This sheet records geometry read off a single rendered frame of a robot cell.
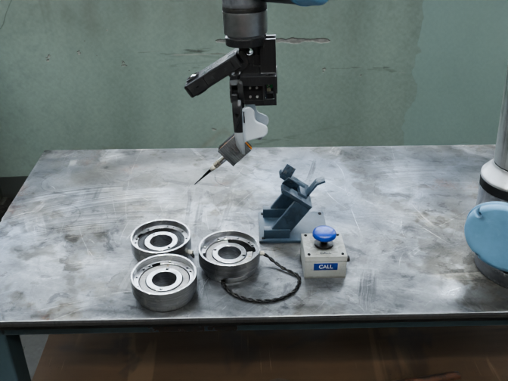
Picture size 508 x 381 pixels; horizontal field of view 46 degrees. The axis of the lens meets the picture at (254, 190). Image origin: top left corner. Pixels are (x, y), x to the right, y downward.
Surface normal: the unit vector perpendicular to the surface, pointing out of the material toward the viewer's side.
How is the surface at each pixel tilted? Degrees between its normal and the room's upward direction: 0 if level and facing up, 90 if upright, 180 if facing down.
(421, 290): 0
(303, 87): 90
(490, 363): 0
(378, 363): 0
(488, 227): 98
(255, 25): 86
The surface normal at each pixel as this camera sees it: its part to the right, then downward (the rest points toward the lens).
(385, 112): 0.03, 0.50
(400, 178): 0.00, -0.87
